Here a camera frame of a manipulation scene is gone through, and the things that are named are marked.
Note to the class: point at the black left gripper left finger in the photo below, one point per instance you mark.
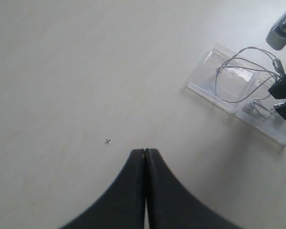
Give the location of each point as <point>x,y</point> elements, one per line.
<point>122,205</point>

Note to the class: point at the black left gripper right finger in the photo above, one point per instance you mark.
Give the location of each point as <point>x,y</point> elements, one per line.
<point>170,205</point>

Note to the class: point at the white wired earphones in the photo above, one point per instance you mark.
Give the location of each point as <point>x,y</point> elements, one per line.
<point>277,75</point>

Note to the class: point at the clear plastic storage case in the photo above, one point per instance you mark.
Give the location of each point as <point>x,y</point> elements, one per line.
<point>233,84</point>

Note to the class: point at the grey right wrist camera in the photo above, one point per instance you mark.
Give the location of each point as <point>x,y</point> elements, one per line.
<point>276,37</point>

